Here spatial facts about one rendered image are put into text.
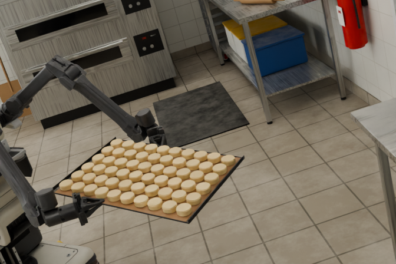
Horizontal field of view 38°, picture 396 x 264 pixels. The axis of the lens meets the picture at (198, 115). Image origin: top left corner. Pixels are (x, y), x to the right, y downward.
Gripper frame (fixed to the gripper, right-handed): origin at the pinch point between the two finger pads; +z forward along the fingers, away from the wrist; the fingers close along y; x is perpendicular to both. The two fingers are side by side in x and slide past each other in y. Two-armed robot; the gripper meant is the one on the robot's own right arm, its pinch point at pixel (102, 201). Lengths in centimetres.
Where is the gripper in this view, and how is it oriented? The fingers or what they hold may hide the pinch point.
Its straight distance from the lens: 202.6
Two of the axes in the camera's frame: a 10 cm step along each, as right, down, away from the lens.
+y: -2.0, -8.8, -4.3
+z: 9.5, -2.9, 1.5
